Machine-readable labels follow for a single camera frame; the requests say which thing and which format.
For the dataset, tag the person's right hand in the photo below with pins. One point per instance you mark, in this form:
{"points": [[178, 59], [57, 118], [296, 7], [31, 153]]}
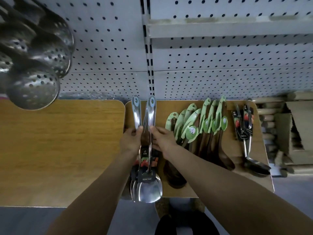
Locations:
{"points": [[163, 143]]}

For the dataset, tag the person's black trouser leg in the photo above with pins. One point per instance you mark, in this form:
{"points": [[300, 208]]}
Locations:
{"points": [[203, 225], [166, 227]]}

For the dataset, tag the bunch of hanging steel ladles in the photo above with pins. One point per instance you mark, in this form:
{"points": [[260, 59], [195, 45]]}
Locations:
{"points": [[34, 88]]}

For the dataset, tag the person's left hand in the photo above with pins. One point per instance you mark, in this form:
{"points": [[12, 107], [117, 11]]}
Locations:
{"points": [[130, 141]]}

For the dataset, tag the person's right forearm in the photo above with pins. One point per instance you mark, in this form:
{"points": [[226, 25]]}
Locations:
{"points": [[244, 198]]}

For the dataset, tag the person's left forearm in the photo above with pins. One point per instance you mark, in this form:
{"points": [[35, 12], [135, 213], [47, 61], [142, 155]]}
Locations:
{"points": [[93, 200]]}

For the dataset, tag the stack of long beige boxes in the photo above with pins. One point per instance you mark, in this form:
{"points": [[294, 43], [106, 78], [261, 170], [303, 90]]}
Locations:
{"points": [[266, 124]]}

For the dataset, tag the person's shoe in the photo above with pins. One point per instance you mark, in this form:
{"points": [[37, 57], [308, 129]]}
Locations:
{"points": [[162, 209], [198, 205]]}

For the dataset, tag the row of dark spoons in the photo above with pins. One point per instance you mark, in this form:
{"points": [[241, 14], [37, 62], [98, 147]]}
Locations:
{"points": [[193, 129]]}

